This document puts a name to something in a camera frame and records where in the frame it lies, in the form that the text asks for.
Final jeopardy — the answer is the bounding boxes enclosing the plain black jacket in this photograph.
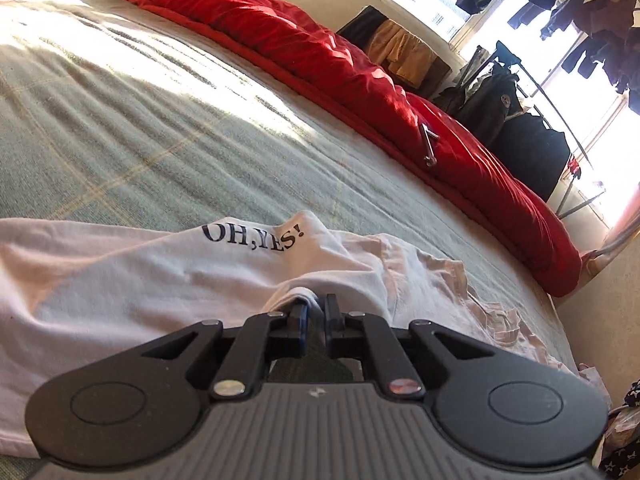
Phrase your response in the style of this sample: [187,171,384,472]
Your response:
[495,112,571,201]

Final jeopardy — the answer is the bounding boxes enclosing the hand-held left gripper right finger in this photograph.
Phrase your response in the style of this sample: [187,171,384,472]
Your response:
[324,294,493,400]

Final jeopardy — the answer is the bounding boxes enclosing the dark hanging trousers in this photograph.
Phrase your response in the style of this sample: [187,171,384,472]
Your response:
[507,0,551,28]

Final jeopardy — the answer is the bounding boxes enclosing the black jacket with badge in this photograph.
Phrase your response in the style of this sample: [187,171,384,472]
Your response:
[437,65,523,148]

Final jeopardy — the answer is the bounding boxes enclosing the orange draped cloth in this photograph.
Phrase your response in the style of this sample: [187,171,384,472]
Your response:
[367,22,436,86]

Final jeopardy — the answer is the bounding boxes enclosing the dark denim jacket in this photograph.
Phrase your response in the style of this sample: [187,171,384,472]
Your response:
[560,20,640,93]

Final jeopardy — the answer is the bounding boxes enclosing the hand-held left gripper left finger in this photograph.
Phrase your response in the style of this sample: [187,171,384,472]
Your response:
[141,300,307,401]

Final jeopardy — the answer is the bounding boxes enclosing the white long-sleeve shirt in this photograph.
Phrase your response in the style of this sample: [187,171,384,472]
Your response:
[0,210,583,456]

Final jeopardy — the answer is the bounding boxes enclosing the star-print dark cloth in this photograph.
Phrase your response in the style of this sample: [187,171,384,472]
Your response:
[597,380,640,480]

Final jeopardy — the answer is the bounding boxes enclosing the grey metal tool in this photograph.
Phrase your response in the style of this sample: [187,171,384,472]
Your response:
[417,122,441,167]

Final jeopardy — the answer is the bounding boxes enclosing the clear plastic bag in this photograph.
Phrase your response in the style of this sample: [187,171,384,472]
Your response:
[607,407,640,448]

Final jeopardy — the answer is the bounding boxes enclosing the pink cloth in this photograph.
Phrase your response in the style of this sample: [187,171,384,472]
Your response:
[577,362,608,391]

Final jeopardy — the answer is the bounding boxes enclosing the metal clothes rack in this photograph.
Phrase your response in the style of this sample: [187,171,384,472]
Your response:
[452,40,631,221]

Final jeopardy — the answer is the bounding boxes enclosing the brown wooden cabinet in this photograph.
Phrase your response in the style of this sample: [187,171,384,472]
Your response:
[410,55,453,98]

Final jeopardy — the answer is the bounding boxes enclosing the blue hanging trousers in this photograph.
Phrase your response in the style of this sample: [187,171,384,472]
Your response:
[539,0,593,41]

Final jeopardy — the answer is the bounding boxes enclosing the orange curtain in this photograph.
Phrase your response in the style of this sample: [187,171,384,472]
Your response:
[582,210,640,276]

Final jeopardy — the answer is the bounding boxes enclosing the brown hanging jacket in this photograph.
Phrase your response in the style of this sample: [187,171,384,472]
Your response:
[580,0,638,36]

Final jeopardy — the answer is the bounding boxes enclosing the red quilt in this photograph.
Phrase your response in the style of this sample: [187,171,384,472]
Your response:
[118,0,583,297]

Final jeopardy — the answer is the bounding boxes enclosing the black draped cloth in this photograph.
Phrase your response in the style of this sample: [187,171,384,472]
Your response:
[337,6,388,43]

